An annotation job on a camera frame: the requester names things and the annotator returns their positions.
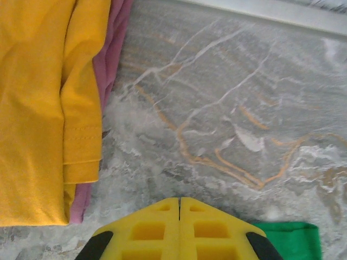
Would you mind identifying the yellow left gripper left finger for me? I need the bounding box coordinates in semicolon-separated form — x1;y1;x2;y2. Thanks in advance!
74;197;181;260

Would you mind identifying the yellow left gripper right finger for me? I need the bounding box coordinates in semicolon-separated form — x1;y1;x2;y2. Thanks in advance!
180;197;282;260

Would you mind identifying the green t-shirt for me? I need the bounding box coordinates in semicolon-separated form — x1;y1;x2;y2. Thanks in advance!
250;221;323;260

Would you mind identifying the yellow folded t-shirt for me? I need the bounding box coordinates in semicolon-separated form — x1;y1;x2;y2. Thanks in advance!
0;0;112;227

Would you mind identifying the mauve folded t-shirt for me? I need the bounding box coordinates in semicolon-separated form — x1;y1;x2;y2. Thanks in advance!
70;0;133;224

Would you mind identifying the aluminium table edge strip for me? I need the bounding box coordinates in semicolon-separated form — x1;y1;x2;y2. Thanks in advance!
173;0;347;38

